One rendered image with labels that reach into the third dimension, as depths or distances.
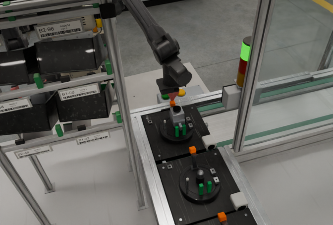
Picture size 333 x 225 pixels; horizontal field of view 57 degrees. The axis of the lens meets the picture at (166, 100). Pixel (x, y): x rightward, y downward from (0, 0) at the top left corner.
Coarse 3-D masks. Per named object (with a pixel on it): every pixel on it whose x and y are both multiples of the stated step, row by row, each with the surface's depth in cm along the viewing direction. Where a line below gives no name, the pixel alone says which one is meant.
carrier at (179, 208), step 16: (176, 160) 111; (208, 160) 111; (160, 176) 106; (176, 176) 106; (192, 176) 104; (208, 176) 103; (224, 176) 105; (176, 192) 102; (192, 192) 99; (208, 192) 99; (224, 192) 101; (240, 192) 99; (176, 208) 98; (192, 208) 97; (208, 208) 97; (224, 208) 97; (240, 208) 96; (176, 224) 94; (192, 224) 95
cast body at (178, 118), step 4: (172, 108) 114; (176, 108) 113; (180, 108) 113; (172, 112) 113; (176, 112) 113; (180, 112) 113; (172, 116) 113; (176, 116) 112; (180, 116) 113; (172, 120) 115; (176, 120) 114; (180, 120) 114; (184, 120) 114; (176, 124) 114; (180, 124) 114; (180, 128) 113
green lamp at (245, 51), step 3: (243, 45) 86; (243, 48) 87; (246, 48) 86; (249, 48) 85; (243, 51) 87; (246, 51) 86; (240, 54) 90; (243, 54) 88; (246, 54) 87; (243, 57) 88; (246, 57) 88; (246, 60) 88
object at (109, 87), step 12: (108, 84) 87; (84, 96) 79; (96, 96) 79; (108, 96) 85; (60, 108) 80; (72, 108) 80; (84, 108) 80; (96, 108) 80; (108, 108) 82; (60, 120) 81; (72, 120) 81
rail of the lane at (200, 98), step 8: (192, 96) 137; (200, 96) 137; (208, 96) 138; (216, 96) 137; (160, 104) 134; (168, 104) 134; (176, 104) 134; (184, 104) 134; (192, 104) 134; (200, 104) 136; (208, 104) 137; (136, 112) 132; (144, 112) 131; (152, 112) 131
